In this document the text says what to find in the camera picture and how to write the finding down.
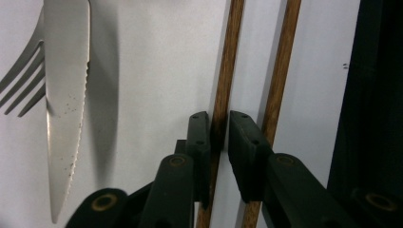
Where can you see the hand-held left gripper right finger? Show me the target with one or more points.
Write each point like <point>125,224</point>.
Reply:
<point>285,190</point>

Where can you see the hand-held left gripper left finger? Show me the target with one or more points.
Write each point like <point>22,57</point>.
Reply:
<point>171,190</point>

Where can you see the metal knife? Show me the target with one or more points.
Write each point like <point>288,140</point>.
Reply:
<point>65,95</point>

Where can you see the brown wooden chopstick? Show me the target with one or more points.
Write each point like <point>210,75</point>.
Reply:
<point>230,47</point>
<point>285,47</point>

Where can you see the metal fork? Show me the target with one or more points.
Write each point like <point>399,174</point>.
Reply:
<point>22,69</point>

